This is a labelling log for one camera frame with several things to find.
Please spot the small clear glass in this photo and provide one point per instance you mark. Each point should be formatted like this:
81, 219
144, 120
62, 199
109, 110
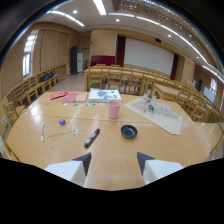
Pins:
75, 129

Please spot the dark bag on chairs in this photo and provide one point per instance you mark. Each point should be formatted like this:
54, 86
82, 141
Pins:
46, 77

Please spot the wooden chair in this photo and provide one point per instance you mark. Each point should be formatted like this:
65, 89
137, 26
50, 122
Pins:
135, 84
96, 77
114, 80

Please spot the red booklet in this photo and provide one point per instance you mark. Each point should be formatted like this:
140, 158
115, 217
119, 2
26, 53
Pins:
70, 97

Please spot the orange booklet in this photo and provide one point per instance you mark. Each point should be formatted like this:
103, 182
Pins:
81, 97

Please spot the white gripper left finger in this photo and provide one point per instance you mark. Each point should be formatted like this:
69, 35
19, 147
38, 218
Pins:
68, 169

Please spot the white book with dark print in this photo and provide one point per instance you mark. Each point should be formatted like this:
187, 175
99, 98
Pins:
104, 95

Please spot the white standing appliance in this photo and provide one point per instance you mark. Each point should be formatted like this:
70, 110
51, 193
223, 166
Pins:
80, 61

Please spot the metal spoon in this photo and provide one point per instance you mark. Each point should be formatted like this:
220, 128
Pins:
42, 132

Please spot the black marker pen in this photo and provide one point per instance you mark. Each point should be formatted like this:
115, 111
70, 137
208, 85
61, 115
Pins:
91, 138

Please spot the small purple cube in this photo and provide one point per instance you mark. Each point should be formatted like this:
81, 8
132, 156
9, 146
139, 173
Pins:
62, 122

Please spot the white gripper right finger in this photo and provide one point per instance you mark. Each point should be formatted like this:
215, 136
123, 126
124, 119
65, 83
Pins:
156, 169

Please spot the clear plastic bag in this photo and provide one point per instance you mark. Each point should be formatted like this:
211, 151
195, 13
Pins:
156, 108

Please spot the dark red curtain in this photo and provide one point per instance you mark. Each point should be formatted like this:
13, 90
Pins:
174, 67
120, 51

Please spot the beige paper sheet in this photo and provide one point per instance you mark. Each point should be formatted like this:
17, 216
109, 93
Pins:
166, 120

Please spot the long wooden desk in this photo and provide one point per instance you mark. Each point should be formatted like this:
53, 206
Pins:
133, 74

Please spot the pink plastic cup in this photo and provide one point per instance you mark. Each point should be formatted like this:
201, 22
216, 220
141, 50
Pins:
113, 109

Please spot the small black bowl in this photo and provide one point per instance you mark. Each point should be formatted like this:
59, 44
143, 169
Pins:
129, 131

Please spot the white projection screen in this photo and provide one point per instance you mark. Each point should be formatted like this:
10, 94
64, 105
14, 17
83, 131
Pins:
148, 55

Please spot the red cloth pouch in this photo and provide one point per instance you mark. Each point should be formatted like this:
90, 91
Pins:
58, 95

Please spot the black tall cabinet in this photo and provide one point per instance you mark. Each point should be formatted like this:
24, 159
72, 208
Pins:
73, 60

